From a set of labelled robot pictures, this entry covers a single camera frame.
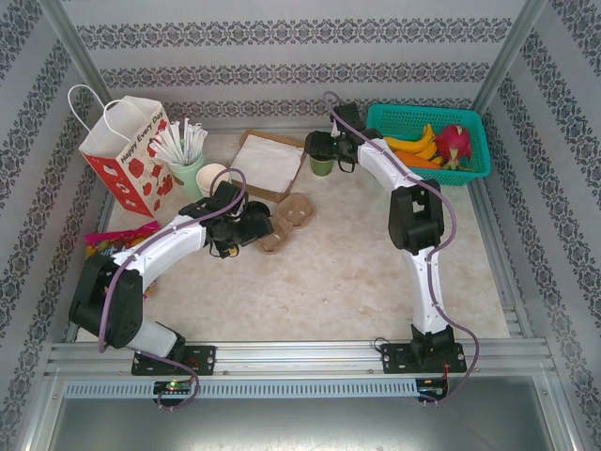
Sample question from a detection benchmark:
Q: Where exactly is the green paper coffee cup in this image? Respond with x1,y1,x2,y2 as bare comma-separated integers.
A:
309,154,336,179

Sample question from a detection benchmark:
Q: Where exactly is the brown cardboard napkin box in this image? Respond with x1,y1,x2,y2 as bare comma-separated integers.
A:
226,129,306,201

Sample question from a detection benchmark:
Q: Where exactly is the brown pulp cup carrier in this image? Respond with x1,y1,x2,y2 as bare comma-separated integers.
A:
256,194,316,256

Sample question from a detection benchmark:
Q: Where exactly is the white red printed paper bag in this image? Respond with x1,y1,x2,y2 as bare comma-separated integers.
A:
68,84,176,221

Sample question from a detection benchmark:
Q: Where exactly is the paper cup stack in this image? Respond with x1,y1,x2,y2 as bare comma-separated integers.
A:
195,163,232,196

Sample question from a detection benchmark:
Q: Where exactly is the white napkin stack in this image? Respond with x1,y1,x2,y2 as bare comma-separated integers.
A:
230,133,304,189

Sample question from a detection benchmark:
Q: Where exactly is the mint green straw mug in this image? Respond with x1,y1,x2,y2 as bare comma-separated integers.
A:
167,149,208,198

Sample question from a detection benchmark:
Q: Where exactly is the teal plastic basket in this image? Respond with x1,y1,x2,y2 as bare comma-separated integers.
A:
365,102,492,187

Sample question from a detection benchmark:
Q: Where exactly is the yellow banana bunch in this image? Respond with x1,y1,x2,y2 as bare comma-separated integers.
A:
383,122,439,163

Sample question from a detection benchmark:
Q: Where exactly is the orange carrot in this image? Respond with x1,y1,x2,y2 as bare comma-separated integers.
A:
393,149,443,170

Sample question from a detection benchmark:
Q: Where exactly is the pink dragon fruit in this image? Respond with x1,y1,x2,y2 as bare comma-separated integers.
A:
434,124,474,171

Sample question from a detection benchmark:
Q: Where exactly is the colourful fruit candy bag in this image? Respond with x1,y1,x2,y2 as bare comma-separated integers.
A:
84,220,162,300

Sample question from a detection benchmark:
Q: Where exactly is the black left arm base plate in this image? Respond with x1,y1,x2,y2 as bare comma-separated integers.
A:
131,345,217,377

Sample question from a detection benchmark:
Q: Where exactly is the aluminium mounting rail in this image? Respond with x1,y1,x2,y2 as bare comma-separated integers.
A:
44,340,551,378

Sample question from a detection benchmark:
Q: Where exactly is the grey slotted cable duct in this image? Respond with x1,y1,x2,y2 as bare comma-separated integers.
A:
63,378,419,399

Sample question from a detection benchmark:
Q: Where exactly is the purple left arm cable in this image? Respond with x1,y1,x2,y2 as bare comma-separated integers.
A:
97,167,249,411

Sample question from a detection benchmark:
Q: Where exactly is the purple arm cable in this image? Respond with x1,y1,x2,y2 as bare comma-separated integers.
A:
322,90,480,406
97,167,249,411

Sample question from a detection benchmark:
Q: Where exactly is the aluminium frame post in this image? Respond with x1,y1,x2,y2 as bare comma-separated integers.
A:
37,0,131,140
470,0,549,114

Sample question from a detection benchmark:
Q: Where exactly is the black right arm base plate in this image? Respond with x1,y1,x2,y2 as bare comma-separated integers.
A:
378,341,465,376

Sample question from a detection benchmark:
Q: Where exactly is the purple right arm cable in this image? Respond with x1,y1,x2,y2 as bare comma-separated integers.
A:
322,90,480,406

